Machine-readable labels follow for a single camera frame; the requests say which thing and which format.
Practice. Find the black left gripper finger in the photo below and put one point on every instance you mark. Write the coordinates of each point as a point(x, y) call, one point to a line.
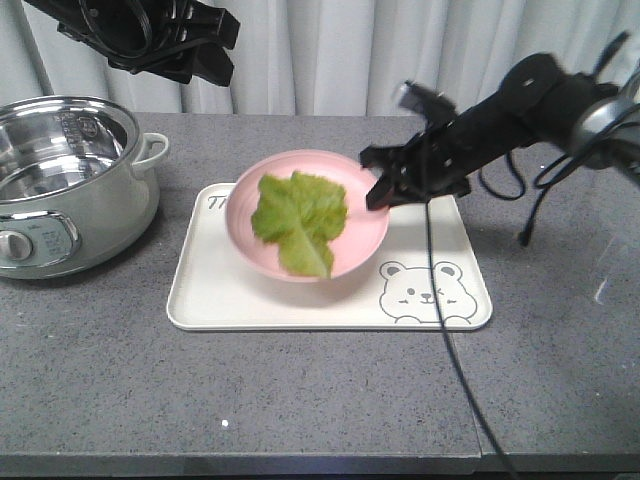
point(212, 64)

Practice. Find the green lettuce leaf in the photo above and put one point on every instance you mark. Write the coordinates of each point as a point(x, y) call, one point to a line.
point(301, 215)

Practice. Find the cream bear serving tray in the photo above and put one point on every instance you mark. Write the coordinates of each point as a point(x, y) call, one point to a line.
point(423, 276)

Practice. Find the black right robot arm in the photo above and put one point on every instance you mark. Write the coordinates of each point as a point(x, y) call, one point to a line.
point(596, 124)

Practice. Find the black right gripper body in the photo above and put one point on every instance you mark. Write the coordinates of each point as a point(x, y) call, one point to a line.
point(438, 163)

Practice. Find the pink plastic plate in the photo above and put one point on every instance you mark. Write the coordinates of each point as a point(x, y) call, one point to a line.
point(363, 232)

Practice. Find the white curtain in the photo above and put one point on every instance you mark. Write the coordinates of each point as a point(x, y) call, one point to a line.
point(332, 58)

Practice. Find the green electric cooking pot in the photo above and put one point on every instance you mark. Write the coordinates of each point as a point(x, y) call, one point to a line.
point(78, 184)

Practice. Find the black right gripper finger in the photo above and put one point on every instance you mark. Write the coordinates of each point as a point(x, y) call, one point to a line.
point(382, 195)
point(383, 159)

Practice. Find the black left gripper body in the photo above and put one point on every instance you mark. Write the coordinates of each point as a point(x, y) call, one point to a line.
point(157, 37)

